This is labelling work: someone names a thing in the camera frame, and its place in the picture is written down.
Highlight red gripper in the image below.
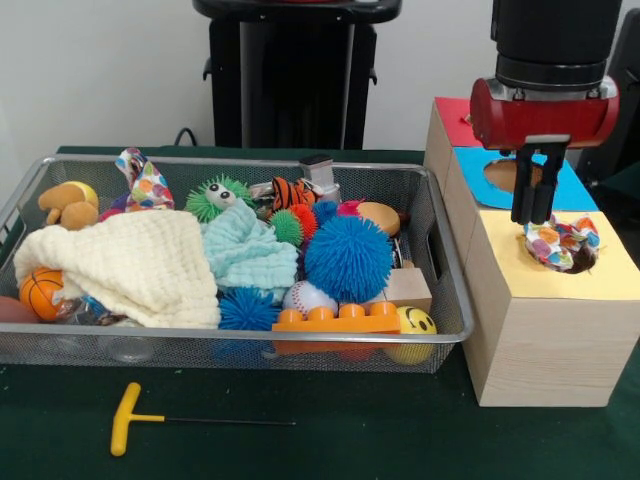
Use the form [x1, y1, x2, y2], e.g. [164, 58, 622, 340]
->
[469, 77, 621, 225]

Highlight multicolour print cloth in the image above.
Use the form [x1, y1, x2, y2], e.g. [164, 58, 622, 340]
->
[522, 213, 601, 274]

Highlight polka dot cloth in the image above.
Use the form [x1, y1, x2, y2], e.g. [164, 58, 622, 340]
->
[113, 147, 176, 214]

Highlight wooden box with three holes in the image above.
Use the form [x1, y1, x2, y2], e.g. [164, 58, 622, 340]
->
[423, 96, 640, 407]

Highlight shallow silver mesh bin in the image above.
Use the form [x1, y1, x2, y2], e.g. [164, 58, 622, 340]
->
[0, 153, 475, 375]

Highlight dark green table cloth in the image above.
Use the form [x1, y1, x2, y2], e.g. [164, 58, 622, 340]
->
[577, 159, 640, 211]
[0, 144, 640, 480]

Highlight black panel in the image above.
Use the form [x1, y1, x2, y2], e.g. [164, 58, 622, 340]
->
[574, 8, 640, 176]

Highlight yellow smiley face ball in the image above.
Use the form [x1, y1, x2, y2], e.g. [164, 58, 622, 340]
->
[384, 305, 439, 365]

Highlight large blue spiky ball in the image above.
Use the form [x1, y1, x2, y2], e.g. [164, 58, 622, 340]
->
[303, 214, 395, 305]

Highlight orange toy building brick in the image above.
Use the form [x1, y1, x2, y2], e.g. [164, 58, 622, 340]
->
[271, 302, 403, 335]

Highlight white baseball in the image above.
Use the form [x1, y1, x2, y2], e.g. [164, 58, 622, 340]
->
[282, 280, 340, 319]

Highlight light blue waffle cloth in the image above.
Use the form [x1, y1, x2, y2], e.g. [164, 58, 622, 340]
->
[201, 198, 300, 304]

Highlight small blue spiky ball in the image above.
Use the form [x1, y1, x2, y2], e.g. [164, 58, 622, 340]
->
[218, 285, 282, 332]

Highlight green spiky ball with eyes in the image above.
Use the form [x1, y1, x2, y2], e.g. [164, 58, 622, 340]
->
[185, 173, 254, 224]

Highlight cream waffle cloth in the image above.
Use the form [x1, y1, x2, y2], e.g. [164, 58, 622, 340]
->
[13, 208, 222, 330]

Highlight brown plush toy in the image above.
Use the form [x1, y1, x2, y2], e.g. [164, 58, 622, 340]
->
[36, 182, 100, 231]

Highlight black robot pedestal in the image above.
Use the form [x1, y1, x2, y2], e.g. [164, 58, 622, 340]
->
[192, 0, 404, 150]

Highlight yellow T-handle hex key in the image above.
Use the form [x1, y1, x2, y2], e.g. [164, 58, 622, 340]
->
[110, 382, 297, 457]

